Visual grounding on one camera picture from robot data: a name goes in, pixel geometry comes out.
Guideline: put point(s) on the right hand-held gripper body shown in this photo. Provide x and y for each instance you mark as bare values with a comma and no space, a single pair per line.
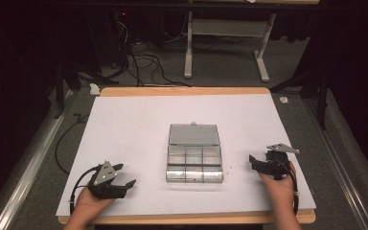
278,164

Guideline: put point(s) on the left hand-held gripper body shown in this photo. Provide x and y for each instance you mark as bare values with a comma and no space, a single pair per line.
103,185

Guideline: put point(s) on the person's left hand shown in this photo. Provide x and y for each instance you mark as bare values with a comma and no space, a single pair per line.
89,202

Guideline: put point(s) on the person's right hand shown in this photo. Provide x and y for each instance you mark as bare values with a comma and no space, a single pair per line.
279,191

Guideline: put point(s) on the tiny clear beads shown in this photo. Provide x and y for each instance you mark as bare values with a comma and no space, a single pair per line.
229,170

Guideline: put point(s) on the white paper sheet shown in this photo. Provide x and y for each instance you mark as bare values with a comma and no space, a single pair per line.
134,134

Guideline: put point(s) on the clear plastic compartment box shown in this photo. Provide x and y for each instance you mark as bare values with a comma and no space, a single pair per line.
194,153

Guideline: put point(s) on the small white scrap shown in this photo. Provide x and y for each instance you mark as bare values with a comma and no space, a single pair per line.
284,99

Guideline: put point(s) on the white crumpled scrap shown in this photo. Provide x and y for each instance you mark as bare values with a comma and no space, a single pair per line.
94,89

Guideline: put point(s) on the black metal stand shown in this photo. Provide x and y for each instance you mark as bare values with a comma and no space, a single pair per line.
67,80
316,86

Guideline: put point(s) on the dark computer tower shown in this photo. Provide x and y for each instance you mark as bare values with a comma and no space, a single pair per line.
108,35

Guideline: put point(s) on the metal floor rail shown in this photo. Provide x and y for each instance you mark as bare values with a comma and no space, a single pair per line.
22,166
341,172

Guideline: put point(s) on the white metal desk frame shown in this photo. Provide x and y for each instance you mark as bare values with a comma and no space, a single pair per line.
226,28

